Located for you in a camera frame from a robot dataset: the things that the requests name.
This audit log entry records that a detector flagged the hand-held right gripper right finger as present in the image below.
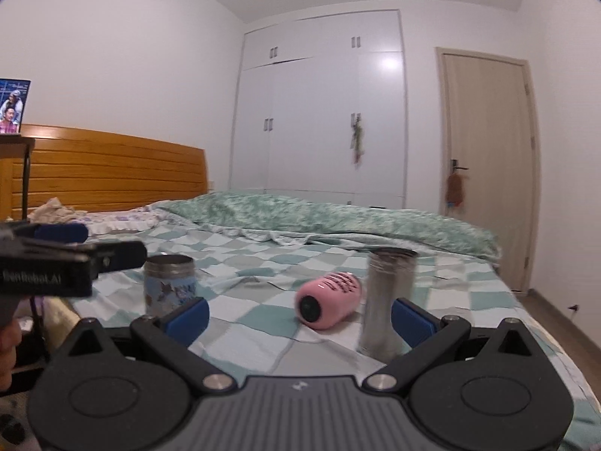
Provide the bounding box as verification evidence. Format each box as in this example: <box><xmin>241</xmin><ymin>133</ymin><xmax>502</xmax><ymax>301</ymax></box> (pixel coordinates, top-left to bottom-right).
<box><xmin>364</xmin><ymin>297</ymin><xmax>557</xmax><ymax>393</ymax></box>

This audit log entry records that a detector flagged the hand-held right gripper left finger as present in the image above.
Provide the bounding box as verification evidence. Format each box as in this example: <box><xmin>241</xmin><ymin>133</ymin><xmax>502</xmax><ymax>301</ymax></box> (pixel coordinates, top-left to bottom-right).
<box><xmin>49</xmin><ymin>297</ymin><xmax>238</xmax><ymax>395</ymax></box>

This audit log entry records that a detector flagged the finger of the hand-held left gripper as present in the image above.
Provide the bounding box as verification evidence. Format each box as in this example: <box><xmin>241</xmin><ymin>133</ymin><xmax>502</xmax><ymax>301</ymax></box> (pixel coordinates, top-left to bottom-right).
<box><xmin>12</xmin><ymin>222</ymin><xmax>90</xmax><ymax>244</ymax></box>
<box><xmin>21</xmin><ymin>239</ymin><xmax>149</xmax><ymax>274</ymax></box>

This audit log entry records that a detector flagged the pink cup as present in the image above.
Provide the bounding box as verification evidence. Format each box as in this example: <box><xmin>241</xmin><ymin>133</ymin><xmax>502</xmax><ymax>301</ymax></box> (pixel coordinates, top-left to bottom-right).
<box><xmin>294</xmin><ymin>272</ymin><xmax>365</xmax><ymax>330</ymax></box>

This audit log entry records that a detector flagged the tall stainless steel cup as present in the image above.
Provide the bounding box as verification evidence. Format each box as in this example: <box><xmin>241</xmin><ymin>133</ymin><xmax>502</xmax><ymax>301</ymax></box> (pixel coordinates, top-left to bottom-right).
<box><xmin>358</xmin><ymin>246</ymin><xmax>419</xmax><ymax>359</ymax></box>

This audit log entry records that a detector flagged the blue patterned cup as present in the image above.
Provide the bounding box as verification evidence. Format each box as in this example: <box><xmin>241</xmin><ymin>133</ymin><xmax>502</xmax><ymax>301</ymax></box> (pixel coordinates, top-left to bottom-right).
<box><xmin>143</xmin><ymin>254</ymin><xmax>196</xmax><ymax>318</ymax></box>

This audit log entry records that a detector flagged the person's left hand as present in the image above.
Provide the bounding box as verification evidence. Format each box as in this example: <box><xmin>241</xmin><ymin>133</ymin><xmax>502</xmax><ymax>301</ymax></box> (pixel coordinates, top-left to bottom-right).
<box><xmin>0</xmin><ymin>322</ymin><xmax>23</xmax><ymax>392</ymax></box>

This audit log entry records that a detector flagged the beige crumpled cloth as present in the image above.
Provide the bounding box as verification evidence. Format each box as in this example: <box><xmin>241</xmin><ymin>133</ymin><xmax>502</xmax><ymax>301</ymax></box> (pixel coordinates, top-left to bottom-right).
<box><xmin>27</xmin><ymin>196</ymin><xmax>89</xmax><ymax>225</ymax></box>

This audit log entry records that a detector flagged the floral pillow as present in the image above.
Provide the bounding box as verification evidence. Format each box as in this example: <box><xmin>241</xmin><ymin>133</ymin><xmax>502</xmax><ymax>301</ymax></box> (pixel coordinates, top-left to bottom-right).
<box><xmin>75</xmin><ymin>206</ymin><xmax>181</xmax><ymax>236</ymax></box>

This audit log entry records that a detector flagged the wooden headboard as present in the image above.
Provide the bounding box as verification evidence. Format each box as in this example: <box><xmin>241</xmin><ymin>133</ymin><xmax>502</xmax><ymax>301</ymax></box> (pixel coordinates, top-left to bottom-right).
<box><xmin>0</xmin><ymin>124</ymin><xmax>208</xmax><ymax>221</ymax></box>

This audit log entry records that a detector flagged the green patterned quilt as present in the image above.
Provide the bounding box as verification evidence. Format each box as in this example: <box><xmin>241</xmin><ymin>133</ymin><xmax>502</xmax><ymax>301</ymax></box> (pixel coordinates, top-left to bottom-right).
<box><xmin>157</xmin><ymin>190</ymin><xmax>503</xmax><ymax>264</ymax></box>

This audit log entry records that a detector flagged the framed photo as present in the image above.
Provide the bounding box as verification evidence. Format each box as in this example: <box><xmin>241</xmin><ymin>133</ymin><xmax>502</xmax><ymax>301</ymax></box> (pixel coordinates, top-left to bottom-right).
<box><xmin>0</xmin><ymin>78</ymin><xmax>32</xmax><ymax>136</ymax></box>

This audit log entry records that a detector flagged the brown hanging ornament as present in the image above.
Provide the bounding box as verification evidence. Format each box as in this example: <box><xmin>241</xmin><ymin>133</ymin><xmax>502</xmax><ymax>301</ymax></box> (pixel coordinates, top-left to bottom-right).
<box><xmin>445</xmin><ymin>171</ymin><xmax>467</xmax><ymax>208</ymax></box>

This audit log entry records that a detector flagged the spotted cloth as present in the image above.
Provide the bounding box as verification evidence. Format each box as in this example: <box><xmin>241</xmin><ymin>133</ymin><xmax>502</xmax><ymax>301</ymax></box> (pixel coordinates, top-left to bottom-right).
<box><xmin>0</xmin><ymin>387</ymin><xmax>36</xmax><ymax>451</ymax></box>

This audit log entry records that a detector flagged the beige door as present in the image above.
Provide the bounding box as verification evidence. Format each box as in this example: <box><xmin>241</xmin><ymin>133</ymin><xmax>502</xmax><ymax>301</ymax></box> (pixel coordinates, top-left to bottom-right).
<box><xmin>436</xmin><ymin>46</ymin><xmax>542</xmax><ymax>293</ymax></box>

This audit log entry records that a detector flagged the green hanging ornament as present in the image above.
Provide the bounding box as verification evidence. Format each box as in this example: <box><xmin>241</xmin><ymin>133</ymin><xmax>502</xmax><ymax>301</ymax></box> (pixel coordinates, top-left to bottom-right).
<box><xmin>348</xmin><ymin>112</ymin><xmax>365</xmax><ymax>168</ymax></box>

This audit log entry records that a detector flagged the white wardrobe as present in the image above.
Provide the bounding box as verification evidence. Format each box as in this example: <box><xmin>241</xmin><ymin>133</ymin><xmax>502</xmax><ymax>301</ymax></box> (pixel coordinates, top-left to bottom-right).
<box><xmin>228</xmin><ymin>9</ymin><xmax>407</xmax><ymax>210</ymax></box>

